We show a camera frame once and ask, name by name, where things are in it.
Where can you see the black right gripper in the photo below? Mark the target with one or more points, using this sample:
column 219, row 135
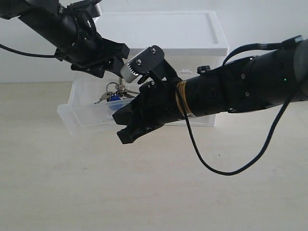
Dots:
column 155, row 106

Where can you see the white plastic drawer cabinet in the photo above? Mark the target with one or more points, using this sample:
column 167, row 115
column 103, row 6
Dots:
column 188, row 39

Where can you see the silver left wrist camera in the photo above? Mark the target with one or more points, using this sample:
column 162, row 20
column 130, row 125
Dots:
column 91, row 6

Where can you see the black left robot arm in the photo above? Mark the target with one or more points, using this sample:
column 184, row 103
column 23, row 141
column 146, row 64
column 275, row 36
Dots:
column 72, row 30

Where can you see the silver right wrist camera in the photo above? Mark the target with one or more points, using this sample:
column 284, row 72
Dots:
column 149, row 63

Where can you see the clear drawer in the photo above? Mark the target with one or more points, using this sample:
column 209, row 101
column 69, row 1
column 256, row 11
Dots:
column 85, row 112

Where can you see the key bunch with blue tag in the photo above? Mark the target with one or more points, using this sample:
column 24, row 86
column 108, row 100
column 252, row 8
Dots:
column 116, row 91

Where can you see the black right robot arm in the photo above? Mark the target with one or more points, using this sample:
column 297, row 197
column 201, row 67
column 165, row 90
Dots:
column 245, row 85

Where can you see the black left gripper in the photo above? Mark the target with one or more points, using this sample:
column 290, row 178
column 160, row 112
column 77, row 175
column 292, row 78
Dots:
column 92, row 54

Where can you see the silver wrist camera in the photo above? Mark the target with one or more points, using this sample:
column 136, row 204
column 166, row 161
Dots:
column 149, row 63
column 91, row 6

